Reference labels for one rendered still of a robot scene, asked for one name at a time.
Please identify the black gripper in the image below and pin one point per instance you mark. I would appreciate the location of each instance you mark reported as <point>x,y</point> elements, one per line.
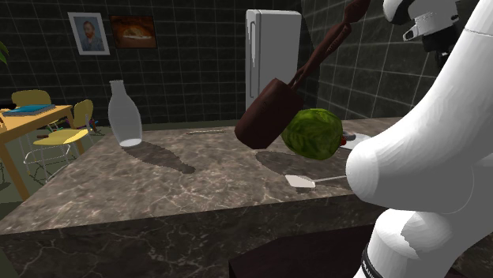
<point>439,45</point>

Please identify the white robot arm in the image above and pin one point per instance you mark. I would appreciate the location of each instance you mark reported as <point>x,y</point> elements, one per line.
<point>419,154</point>

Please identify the white plate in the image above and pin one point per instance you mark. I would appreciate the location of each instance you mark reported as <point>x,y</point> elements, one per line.
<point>360,141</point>

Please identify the small red object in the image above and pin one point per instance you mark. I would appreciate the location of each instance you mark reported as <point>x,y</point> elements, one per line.
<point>342,141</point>

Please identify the green cabbage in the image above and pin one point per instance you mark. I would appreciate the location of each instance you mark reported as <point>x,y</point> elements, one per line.
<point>312,134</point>

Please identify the white refrigerator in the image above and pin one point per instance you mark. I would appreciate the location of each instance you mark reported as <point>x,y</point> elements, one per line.
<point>275,57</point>

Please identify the white spatula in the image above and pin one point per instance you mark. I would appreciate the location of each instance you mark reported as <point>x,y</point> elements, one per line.
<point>300,181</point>

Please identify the thin grey knife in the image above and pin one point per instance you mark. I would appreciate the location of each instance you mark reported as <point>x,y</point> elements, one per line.
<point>204,132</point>

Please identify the dark robot stand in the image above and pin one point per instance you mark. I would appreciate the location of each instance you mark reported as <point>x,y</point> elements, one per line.
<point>300,254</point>

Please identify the clear glass bottle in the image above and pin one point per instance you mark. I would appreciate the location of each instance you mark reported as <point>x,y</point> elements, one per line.
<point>124,115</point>

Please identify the framed portrait painting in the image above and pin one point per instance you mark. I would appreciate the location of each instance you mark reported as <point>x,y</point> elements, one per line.
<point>88,34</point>

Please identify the yellow chair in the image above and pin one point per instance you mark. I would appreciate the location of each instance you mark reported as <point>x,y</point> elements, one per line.
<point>61,135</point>
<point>30,97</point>

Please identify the yellow wooden table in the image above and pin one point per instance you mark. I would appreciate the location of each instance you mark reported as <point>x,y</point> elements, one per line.
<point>27,121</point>

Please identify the green plant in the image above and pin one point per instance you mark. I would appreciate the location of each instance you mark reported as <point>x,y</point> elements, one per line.
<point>3,52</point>

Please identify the orange wall picture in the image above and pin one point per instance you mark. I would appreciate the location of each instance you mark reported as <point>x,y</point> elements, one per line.
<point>133,32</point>

